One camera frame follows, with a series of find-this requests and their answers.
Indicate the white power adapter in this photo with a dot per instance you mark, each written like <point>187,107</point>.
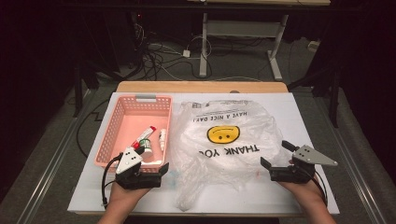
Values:
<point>186,53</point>

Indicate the person's left hand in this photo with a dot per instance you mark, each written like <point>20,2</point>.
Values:
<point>123,199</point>

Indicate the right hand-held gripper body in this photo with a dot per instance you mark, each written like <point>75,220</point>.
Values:
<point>299,172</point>

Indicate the white board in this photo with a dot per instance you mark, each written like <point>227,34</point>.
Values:
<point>93,193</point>

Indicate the person's right hand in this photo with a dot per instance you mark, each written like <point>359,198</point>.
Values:
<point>308,194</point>

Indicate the small white bottle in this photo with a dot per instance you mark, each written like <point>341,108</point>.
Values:
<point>162,138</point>

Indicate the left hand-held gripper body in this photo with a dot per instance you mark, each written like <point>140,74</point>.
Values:
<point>129,177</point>

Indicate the wooden table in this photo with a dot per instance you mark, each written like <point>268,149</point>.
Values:
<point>202,86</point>

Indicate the black stand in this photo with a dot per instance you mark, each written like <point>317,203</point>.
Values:
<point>333,93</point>
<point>79,90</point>

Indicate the black computer tower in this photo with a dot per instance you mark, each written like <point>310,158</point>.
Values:
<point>138,34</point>

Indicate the metal floor rail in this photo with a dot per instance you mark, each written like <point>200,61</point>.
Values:
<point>46,180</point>
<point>358,174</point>

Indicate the white-legged wooden desk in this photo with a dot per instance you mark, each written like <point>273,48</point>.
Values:
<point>239,28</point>

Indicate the pink perforated plastic basket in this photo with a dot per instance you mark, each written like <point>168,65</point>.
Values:
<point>130,123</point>

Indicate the clear plastic bag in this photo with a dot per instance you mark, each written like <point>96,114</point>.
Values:
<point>224,161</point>

